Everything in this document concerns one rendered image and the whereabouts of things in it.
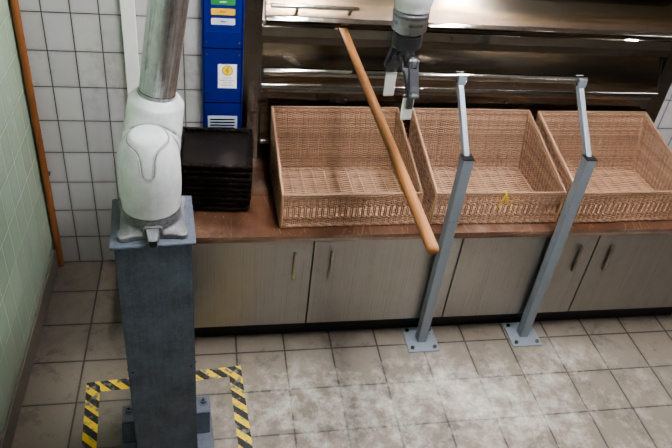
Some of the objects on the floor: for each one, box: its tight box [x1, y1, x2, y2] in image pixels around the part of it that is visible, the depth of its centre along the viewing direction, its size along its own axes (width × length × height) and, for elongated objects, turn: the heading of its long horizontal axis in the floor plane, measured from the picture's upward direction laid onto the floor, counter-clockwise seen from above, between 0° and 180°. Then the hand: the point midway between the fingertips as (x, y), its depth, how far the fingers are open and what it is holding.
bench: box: [192, 157, 672, 337], centre depth 300 cm, size 56×242×58 cm, turn 91°
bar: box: [263, 67, 598, 353], centre depth 263 cm, size 31×127×118 cm, turn 91°
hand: (396, 103), depth 179 cm, fingers open, 13 cm apart
